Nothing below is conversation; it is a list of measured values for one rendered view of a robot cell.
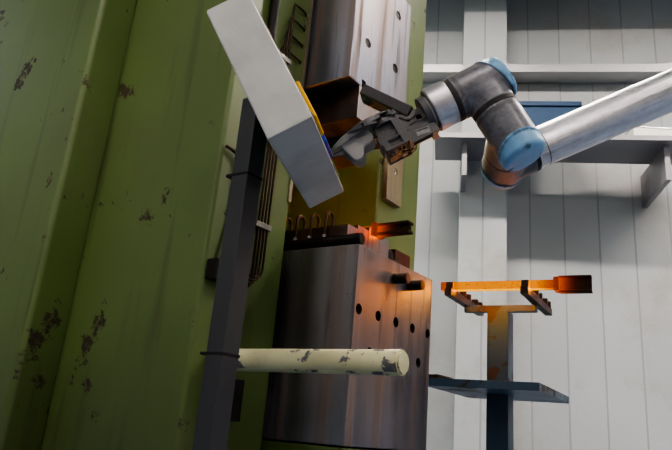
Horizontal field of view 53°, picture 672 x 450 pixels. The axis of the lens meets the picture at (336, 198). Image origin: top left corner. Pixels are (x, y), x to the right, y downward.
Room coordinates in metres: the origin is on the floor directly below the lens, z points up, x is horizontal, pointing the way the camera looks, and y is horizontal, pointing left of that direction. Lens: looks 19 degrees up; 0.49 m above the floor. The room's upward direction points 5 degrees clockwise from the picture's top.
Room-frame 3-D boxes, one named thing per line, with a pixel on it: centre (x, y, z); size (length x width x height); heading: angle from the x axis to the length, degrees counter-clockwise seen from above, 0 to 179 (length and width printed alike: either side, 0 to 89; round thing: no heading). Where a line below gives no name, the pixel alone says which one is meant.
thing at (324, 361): (1.32, 0.04, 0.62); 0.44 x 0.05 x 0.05; 54
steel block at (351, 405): (1.83, 0.05, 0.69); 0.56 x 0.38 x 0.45; 54
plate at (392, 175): (1.99, -0.17, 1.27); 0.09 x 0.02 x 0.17; 144
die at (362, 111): (1.78, 0.08, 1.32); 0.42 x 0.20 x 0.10; 54
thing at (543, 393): (1.94, -0.50, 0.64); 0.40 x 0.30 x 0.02; 150
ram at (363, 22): (1.81, 0.05, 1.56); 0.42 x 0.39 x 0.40; 54
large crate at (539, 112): (3.89, -1.21, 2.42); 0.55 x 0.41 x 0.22; 80
